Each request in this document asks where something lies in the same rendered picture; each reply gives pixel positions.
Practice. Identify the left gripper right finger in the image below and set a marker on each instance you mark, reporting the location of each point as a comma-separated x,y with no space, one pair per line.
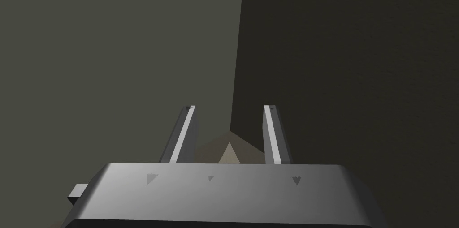
275,138

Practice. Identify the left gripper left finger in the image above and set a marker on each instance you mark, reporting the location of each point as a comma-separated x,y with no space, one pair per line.
181,138

